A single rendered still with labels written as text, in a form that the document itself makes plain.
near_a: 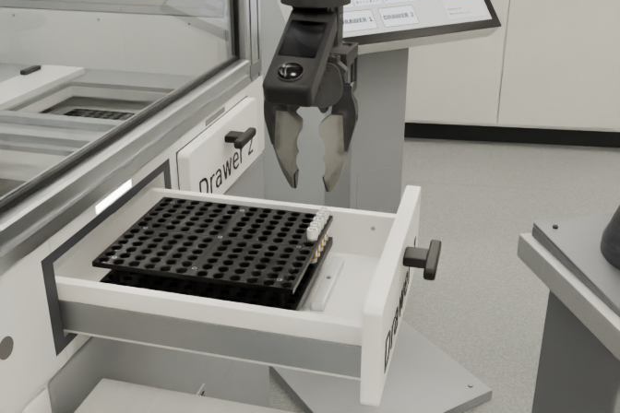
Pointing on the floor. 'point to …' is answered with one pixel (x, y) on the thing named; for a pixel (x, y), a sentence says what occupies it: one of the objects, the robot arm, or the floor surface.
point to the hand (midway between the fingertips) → (310, 181)
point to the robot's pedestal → (573, 341)
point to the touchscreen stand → (457, 398)
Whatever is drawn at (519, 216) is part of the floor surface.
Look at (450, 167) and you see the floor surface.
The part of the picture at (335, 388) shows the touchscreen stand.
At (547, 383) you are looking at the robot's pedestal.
